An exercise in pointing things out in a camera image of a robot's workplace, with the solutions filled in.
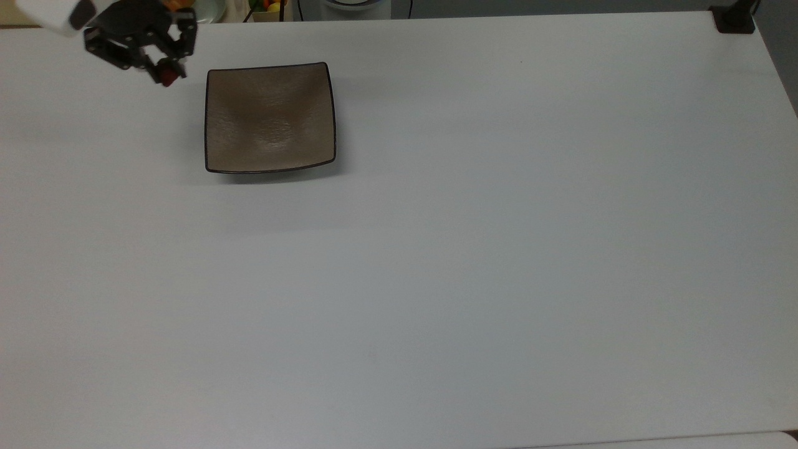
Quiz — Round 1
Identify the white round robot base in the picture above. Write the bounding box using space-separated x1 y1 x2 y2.
320 0 393 20

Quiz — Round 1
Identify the box with colourful fruit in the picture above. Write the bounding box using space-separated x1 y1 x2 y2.
243 0 292 23

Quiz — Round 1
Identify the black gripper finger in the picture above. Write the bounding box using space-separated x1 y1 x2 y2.
167 9 198 65
84 27 165 84

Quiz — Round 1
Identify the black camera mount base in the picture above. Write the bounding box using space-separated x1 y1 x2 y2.
709 0 762 35

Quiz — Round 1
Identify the white bowl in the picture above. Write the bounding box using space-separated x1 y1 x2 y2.
196 0 228 24

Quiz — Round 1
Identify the square brown ceramic plate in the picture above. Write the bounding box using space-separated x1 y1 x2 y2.
204 61 338 175

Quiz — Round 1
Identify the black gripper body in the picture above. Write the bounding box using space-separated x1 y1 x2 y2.
92 0 174 46

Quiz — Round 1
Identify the small red strawberry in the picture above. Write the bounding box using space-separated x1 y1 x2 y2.
157 62 187 87

